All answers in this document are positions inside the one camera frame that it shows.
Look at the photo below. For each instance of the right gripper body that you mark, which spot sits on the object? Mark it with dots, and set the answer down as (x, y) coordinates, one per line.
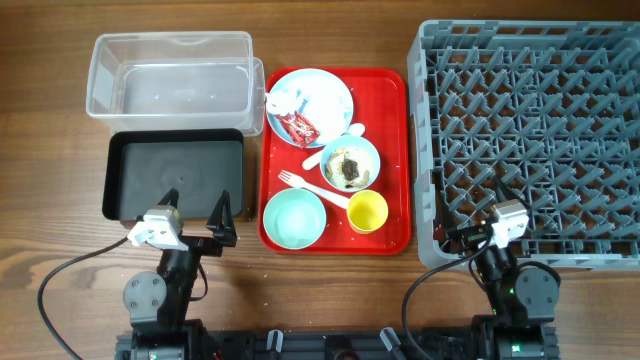
(466, 237)

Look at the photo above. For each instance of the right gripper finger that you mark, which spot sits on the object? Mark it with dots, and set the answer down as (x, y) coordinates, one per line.
(504, 193)
(448, 223)

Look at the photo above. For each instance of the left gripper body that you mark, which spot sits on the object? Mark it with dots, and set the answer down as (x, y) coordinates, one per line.
(205, 246)

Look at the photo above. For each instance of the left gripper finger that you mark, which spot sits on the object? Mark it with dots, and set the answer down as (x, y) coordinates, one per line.
(171, 198)
(221, 222)

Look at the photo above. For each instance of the yellow plastic cup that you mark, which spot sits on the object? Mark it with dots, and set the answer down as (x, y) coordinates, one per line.
(367, 211)

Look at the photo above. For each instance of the light blue bowl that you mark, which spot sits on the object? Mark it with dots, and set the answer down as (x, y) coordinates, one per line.
(352, 141)

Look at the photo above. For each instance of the red snack wrapper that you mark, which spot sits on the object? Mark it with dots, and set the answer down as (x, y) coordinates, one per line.
(301, 131)

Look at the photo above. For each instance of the food leftovers with rice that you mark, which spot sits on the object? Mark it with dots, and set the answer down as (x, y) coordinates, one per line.
(349, 168)

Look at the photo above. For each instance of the white napkin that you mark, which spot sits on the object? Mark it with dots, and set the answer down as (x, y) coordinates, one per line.
(285, 102)

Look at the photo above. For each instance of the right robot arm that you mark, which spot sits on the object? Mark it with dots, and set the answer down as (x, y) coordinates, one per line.
(522, 296)

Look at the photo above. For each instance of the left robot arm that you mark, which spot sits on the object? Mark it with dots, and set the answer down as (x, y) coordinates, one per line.
(158, 300)

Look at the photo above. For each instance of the black waste tray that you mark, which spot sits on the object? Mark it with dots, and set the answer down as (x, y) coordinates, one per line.
(143, 166)

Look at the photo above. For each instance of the grey dishwasher rack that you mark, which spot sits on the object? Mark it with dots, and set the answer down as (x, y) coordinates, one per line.
(550, 107)

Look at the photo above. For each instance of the mint green bowl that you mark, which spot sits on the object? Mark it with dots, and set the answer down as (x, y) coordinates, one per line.
(294, 219)

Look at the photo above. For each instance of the white plastic fork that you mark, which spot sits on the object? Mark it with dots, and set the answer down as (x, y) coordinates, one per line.
(296, 181)

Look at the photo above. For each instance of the red serving tray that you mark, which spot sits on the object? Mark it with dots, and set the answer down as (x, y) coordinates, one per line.
(380, 104)

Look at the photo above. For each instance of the clear plastic bin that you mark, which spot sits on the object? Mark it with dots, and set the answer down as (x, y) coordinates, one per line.
(186, 80)

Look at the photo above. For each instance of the white plastic spoon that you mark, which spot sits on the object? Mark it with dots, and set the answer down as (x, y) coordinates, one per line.
(356, 129)

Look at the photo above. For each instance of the light blue plate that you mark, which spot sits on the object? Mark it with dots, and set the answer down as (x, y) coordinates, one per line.
(330, 107)

